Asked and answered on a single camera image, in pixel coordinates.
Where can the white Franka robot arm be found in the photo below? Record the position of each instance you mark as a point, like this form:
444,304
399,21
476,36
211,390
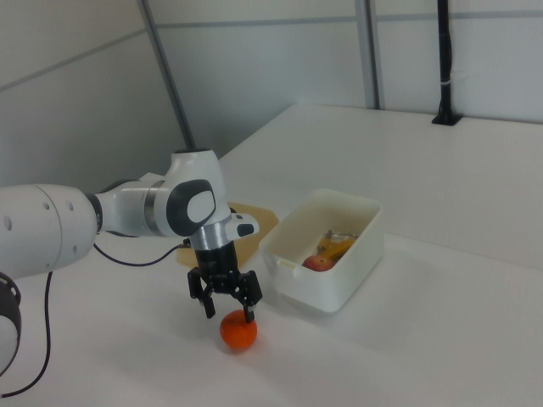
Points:
42,229

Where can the black pole with base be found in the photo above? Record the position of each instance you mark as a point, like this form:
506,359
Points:
445,63

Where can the yellow toy banana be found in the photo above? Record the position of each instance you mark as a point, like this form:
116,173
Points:
337,250

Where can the orange toy fruit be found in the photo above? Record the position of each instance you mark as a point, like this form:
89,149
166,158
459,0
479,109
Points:
238,332

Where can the red toy apple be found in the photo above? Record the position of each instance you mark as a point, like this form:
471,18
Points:
318,263

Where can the tan plastic container lid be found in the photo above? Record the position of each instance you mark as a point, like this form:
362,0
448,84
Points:
263,220

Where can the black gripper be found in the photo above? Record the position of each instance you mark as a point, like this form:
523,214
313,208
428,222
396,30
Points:
218,267

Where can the white plastic container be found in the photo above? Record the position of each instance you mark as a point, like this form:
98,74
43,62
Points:
335,292

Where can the slanted grey partition post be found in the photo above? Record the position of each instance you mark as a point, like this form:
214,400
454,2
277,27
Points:
167,63

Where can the upright grey partition post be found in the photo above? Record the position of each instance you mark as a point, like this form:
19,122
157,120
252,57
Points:
372,55

